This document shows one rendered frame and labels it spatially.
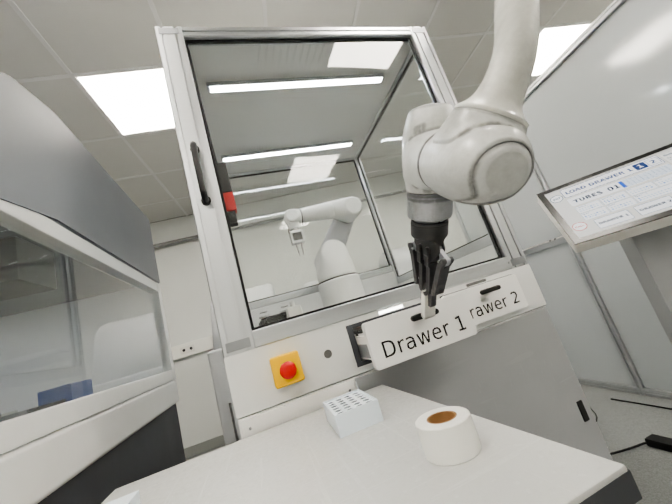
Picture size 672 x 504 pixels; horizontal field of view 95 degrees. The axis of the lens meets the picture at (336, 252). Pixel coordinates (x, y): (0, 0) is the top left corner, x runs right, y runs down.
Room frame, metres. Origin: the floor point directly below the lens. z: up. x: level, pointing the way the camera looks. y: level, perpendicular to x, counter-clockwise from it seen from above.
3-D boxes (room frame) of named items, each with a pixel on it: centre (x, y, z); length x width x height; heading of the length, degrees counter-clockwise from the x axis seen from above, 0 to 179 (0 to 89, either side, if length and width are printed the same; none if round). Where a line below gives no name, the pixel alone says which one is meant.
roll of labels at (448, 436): (0.43, -0.07, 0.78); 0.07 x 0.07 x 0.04
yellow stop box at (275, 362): (0.80, 0.20, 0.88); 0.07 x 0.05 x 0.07; 108
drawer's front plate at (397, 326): (0.79, -0.15, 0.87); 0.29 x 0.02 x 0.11; 108
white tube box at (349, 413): (0.66, 0.06, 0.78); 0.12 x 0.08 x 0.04; 16
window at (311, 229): (0.96, -0.14, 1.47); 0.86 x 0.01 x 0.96; 108
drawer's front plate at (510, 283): (1.01, -0.41, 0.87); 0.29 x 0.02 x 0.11; 108
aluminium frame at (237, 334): (1.39, 0.00, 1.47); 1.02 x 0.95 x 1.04; 108
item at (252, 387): (1.39, 0.00, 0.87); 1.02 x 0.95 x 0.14; 108
